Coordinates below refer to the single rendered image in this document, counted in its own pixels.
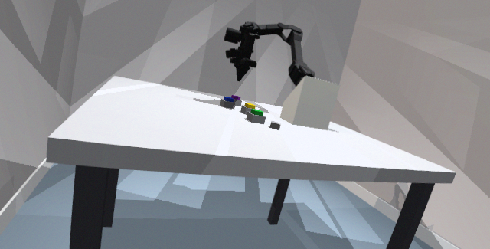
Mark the blue button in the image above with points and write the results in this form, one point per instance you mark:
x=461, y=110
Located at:
x=228, y=102

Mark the purple button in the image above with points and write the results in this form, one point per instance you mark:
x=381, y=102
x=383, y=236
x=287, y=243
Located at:
x=237, y=100

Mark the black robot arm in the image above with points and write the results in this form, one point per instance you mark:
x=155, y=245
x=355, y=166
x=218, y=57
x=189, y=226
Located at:
x=250, y=31

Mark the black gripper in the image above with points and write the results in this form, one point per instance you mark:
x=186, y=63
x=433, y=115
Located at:
x=242, y=64

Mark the green button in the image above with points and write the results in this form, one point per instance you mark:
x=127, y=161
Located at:
x=256, y=116

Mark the yellow button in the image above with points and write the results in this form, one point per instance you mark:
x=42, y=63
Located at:
x=247, y=108

